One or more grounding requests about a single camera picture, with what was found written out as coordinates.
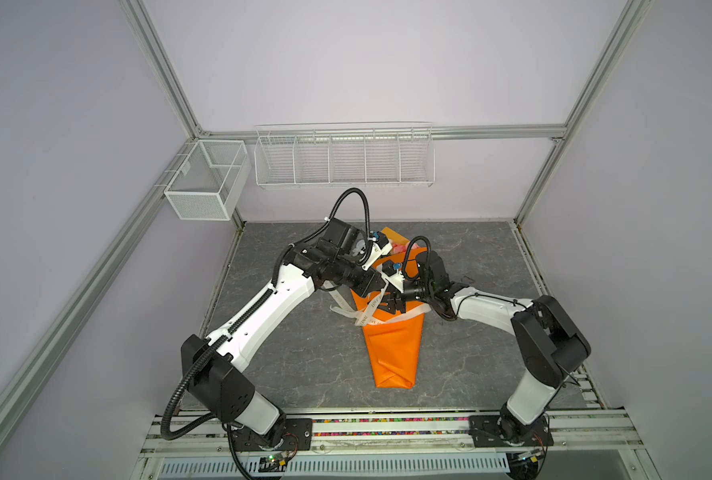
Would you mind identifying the white printed ribbon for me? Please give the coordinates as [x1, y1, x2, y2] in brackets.
[325, 282, 431, 327]

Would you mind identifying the orange wrapping paper sheet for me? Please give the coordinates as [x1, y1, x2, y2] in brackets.
[351, 227, 427, 389]

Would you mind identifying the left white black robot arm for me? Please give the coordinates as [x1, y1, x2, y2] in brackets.
[160, 213, 388, 448]

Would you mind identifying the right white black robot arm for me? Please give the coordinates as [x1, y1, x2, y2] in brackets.
[379, 236, 592, 446]

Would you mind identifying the white mesh box basket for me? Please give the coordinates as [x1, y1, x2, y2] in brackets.
[164, 139, 251, 221]

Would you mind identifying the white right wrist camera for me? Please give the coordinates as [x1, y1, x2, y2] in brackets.
[380, 260, 404, 292]

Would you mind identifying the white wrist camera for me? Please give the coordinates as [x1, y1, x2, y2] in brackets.
[366, 231, 393, 262]
[380, 260, 404, 292]

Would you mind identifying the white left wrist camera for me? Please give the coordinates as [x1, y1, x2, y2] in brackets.
[366, 231, 393, 262]

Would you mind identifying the white wire shelf basket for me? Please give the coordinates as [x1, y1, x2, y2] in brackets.
[254, 122, 436, 188]

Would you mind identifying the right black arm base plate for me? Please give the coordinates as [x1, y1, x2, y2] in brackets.
[468, 414, 554, 447]

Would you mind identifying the white slotted cable duct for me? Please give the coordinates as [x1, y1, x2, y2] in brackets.
[154, 452, 510, 479]

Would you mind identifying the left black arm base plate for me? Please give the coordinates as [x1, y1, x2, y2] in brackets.
[230, 417, 313, 452]

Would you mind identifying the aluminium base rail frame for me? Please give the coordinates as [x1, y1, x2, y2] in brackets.
[131, 408, 661, 479]

